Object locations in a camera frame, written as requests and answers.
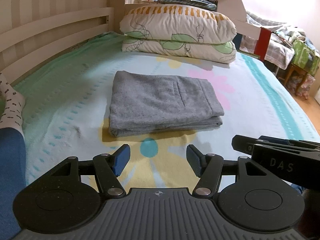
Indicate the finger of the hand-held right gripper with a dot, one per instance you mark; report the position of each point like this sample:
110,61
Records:
241,143
280,140

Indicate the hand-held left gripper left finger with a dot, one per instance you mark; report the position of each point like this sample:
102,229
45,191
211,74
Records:
121,160

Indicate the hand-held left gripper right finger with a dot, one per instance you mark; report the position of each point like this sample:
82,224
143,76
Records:
193,158

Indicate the grey pants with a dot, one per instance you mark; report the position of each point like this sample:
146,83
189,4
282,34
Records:
162,100

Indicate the floral fabric bag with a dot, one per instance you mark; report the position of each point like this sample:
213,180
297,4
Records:
306,86

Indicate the wooden stool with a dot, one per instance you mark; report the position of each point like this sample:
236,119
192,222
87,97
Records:
296,72

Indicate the pastel flower print bed blanket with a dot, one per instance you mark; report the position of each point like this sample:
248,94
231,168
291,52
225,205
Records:
75,92

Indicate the green storage bag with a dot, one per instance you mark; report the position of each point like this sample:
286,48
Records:
305,56

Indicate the plaid bedsheet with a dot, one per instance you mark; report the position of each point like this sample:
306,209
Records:
277,50

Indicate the pile of light clothes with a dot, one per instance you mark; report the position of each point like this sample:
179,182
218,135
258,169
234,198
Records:
292,33

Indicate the person's blue trouser leg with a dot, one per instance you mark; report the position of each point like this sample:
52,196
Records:
11,175

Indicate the folded leaf print quilt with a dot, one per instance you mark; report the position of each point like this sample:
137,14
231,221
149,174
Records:
175,22

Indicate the white wooden bed beam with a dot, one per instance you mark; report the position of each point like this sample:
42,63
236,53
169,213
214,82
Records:
230,0

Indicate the red wooden post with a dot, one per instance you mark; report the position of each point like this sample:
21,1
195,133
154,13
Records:
265,43

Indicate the cream wooden bed rail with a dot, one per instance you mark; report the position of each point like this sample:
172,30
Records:
50,27

